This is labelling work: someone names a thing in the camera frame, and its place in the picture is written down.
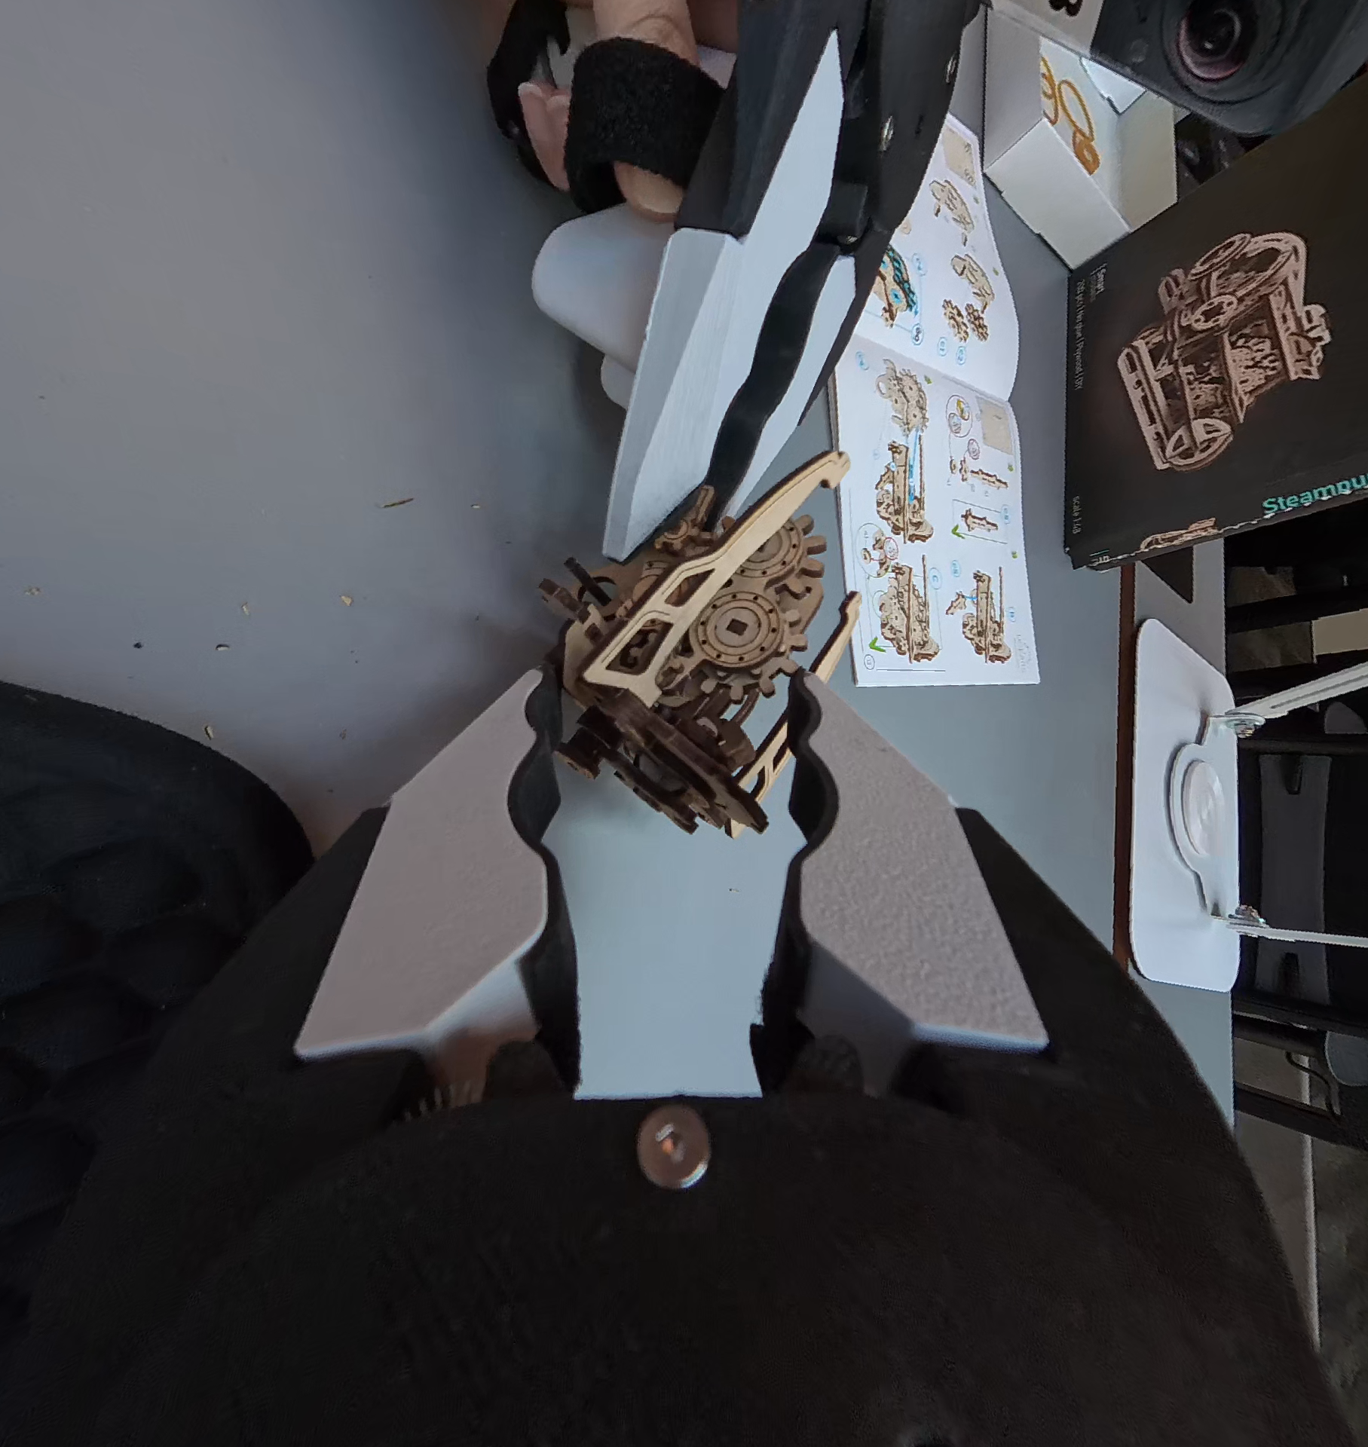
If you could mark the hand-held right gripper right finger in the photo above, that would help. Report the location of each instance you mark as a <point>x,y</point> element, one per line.
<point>921,904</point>

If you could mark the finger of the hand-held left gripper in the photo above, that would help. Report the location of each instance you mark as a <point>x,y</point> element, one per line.
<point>808,362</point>
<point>695,339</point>

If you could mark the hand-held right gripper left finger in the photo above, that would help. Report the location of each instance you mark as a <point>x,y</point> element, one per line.
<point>446,904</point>

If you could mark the wooden gear model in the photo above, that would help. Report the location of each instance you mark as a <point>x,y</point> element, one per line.
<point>695,633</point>

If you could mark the black model kit box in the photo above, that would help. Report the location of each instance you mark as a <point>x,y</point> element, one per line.
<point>1237,339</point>

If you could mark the person's left hand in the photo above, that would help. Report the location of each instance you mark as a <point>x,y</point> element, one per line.
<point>661,23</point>

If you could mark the small white cardboard box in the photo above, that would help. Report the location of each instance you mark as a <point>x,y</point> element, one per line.
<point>1046,191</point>

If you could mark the bundle of tan rubber bands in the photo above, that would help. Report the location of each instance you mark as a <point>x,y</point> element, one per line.
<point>1074,119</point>

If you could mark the printed instruction booklet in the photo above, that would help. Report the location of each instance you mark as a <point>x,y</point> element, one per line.
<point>955,543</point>

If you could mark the white rounded stand base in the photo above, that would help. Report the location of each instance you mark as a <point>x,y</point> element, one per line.
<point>1169,882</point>

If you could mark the black padded armrest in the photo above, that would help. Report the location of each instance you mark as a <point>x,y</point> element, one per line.
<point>72,847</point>

